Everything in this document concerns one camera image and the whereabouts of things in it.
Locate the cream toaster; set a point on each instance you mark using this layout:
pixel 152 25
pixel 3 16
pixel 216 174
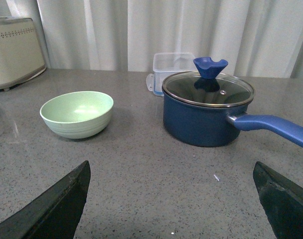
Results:
pixel 21 57

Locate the light green bowl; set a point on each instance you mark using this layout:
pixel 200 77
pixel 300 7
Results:
pixel 78 115

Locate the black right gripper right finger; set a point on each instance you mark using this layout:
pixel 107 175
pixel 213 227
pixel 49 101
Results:
pixel 282 201

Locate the dark blue saucepan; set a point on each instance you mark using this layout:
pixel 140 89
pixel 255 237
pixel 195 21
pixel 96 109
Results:
pixel 213 127

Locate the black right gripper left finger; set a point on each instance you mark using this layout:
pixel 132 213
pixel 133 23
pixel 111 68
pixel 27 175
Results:
pixel 56 213

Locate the clear plastic food container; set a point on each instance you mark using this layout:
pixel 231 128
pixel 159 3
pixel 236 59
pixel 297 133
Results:
pixel 166 64

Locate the glass pot lid blue knob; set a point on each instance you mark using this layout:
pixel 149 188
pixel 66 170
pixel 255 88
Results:
pixel 208 86

